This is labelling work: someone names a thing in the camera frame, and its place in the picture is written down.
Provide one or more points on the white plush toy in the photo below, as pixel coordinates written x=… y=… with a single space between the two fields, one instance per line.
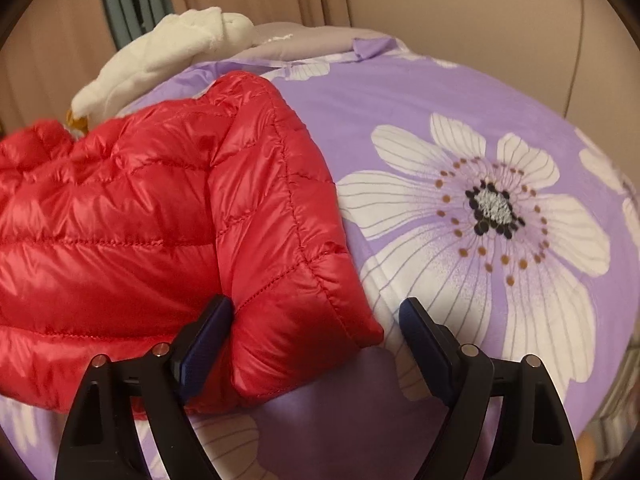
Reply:
x=155 y=60

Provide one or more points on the red puffer jacket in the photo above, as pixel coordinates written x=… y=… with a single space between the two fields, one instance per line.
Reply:
x=150 y=240

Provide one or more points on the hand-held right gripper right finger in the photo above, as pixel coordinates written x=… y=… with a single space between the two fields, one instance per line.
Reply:
x=425 y=347

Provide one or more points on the grey pillow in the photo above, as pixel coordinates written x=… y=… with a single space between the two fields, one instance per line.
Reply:
x=300 y=42

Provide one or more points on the purple floral bed sheet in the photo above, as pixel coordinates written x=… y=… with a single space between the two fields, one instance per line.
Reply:
x=475 y=210

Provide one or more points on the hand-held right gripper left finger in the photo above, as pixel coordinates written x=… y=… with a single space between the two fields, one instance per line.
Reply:
x=202 y=352

